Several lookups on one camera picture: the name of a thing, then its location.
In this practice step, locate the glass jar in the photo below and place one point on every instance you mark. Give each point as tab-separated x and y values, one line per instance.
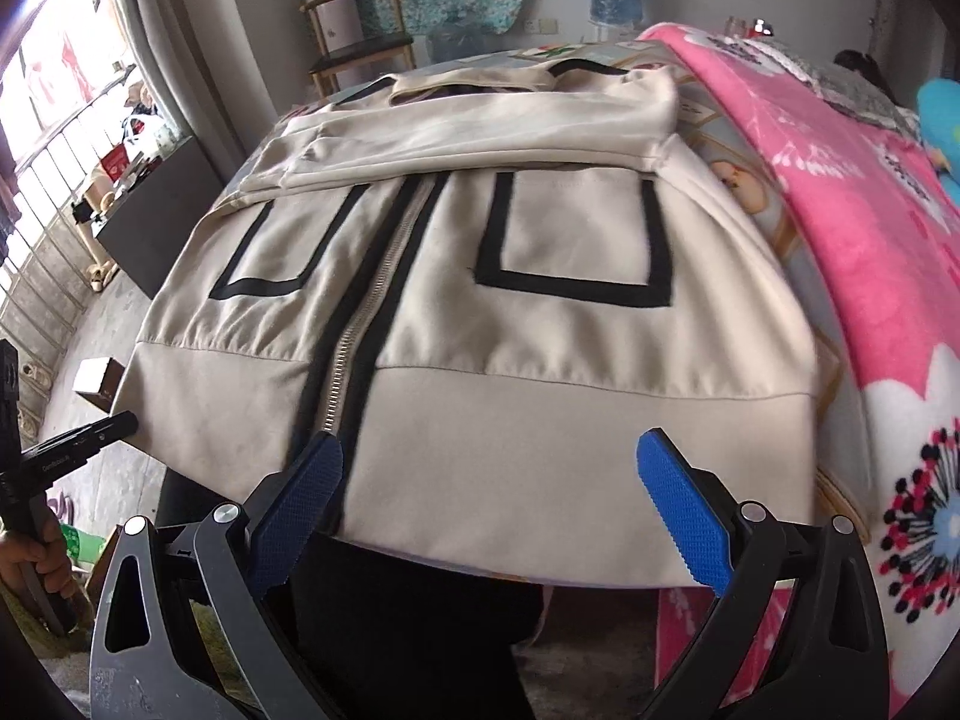
731	25

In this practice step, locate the white and red plastic bag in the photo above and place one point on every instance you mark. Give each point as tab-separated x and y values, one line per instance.
146	133

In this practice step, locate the cream jacket with black trim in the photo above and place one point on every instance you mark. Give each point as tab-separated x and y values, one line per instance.
487	405

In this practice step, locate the pink slippers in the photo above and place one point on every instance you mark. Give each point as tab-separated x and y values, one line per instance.
58	506

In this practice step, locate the brown cardboard box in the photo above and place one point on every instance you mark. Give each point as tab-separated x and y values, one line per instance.
101	379

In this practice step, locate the wooden chair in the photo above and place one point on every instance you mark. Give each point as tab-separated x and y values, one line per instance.
360	52

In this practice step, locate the white water dispenser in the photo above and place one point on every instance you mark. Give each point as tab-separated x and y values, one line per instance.
607	34

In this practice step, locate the dark grey cabinet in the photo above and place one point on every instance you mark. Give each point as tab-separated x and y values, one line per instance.
161	217

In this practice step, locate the grey lace pillow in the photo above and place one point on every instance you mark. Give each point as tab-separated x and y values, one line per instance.
862	101

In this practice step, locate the grey curtain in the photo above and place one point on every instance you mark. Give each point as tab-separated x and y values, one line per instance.
195	52

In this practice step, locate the metal window railing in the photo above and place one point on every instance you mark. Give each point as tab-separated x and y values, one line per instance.
45	270

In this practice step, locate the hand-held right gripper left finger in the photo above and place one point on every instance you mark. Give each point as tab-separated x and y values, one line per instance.
296	510

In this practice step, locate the person's left forearm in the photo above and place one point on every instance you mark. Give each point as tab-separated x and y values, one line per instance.
30	637

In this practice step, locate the pink hanging cloth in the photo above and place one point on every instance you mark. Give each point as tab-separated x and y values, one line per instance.
45	75

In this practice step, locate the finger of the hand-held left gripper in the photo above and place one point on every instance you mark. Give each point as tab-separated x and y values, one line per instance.
82	439

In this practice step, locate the person's black pants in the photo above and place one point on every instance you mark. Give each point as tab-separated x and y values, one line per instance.
412	637

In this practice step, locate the pink floral blanket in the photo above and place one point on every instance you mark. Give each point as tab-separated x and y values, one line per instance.
862	255

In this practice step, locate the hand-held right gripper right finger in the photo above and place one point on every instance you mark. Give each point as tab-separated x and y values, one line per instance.
682	510

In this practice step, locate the person's left hand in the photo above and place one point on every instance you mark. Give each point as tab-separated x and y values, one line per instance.
37	551

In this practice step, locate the white wall socket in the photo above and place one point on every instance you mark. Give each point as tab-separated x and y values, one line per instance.
544	25

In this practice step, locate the empty clear water jug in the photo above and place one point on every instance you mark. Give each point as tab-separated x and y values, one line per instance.
457	41

